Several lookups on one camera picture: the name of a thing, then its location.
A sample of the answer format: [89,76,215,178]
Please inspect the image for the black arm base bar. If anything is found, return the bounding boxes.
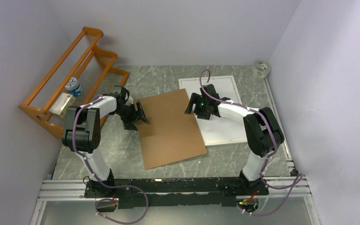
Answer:
[84,177,269,209]

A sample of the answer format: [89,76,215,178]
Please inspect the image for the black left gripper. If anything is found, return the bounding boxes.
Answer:
[113,102,149,132]

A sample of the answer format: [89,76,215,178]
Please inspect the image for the aluminium rail frame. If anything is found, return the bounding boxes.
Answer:
[31,82,311,225]

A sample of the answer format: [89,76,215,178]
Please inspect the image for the white red small box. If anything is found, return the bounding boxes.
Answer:
[49,92,75,118]

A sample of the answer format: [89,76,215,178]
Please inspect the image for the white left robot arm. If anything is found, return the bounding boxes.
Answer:
[62,85,148,197]

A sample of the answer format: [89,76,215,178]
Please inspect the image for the orange wooden rack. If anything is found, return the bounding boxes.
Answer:
[19,27,129,139]

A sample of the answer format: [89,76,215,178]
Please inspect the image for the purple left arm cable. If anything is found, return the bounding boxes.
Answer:
[73,94,150,225]

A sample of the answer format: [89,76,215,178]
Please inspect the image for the white picture frame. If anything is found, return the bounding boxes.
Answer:
[178,75,249,147]

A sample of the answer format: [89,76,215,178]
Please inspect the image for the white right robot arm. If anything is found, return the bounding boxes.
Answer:
[185,84,285,195]

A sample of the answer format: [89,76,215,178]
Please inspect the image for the blue white round tin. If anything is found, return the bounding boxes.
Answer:
[65,77,83,97]

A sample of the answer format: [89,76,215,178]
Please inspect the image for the brown frame backing board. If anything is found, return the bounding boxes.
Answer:
[137,89,207,170]

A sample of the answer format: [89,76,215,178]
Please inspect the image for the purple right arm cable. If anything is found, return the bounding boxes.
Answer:
[198,68,305,218]

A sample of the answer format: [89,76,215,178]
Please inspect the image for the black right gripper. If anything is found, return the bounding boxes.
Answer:
[185,93,210,120]

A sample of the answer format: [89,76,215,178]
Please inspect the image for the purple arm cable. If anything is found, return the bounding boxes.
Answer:
[73,94,150,225]
[198,68,305,218]

